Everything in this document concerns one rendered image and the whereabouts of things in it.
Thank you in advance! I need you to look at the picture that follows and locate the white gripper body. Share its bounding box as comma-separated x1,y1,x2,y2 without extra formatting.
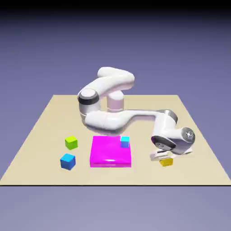
149,149,171,162

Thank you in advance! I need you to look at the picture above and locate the small yellow cube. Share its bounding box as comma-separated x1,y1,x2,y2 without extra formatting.
159,157,174,167

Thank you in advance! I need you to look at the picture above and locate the small cyan cube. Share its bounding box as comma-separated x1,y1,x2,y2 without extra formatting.
120,136,130,149

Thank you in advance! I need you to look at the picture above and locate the small green cube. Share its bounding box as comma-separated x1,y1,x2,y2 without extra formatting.
65,135,79,151

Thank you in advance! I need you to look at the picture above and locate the small blue cube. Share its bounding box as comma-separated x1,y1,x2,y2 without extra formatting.
60,153,76,171

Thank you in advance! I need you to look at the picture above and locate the large magenta box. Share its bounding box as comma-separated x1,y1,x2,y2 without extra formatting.
89,135,132,168

